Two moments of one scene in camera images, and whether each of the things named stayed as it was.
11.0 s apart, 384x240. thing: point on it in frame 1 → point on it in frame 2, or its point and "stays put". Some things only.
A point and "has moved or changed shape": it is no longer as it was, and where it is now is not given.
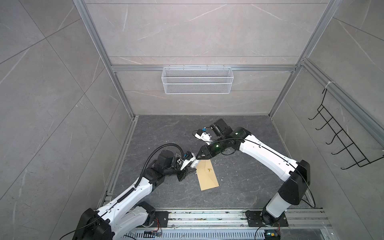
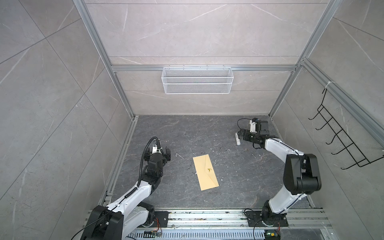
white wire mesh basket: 197,80 stays put
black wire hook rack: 349,146 stays put
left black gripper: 185,171 → 164,159
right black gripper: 206,151 → 247,133
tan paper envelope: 206,174 stays put
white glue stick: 195,163 has moved or changed shape
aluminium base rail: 235,220 stays put
